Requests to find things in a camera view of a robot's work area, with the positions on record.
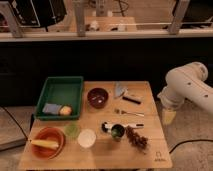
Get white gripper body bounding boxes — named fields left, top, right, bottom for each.
left=157, top=87, right=178, bottom=110

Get yellow gripper fingers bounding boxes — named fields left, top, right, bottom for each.
left=162, top=109, right=176, bottom=125

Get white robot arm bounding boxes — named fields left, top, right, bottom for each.
left=157, top=62, right=213, bottom=125

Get dark green metal cup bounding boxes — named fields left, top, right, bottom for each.
left=111, top=124, right=125, bottom=141

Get white paper cup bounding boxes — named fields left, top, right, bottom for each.
left=77, top=129, right=96, bottom=148

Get brown grape bunch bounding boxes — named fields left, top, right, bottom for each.
left=125, top=126, right=148, bottom=152

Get metal fork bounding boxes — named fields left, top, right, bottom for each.
left=114, top=108, right=144, bottom=117

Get white black marker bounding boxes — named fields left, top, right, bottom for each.
left=101, top=122, right=144, bottom=133

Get dark red bowl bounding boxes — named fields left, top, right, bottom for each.
left=87, top=88, right=109, bottom=109

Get green lid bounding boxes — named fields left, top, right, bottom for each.
left=65, top=123, right=80, bottom=139

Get yellow orange fruit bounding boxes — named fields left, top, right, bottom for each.
left=59, top=106, right=72, bottom=116

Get green plastic tray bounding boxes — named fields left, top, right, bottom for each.
left=34, top=76, right=84, bottom=121

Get blue grey sponge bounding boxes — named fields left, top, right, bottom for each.
left=42, top=103, right=61, bottom=115

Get orange clay bowl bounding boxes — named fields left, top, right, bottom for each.
left=30, top=127, right=65, bottom=160

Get yellow corn cob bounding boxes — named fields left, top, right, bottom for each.
left=31, top=140, right=59, bottom=150

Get black box background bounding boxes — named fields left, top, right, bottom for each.
left=9, top=0, right=67, bottom=28

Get black cable on floor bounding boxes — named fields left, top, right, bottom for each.
left=168, top=138, right=213, bottom=155

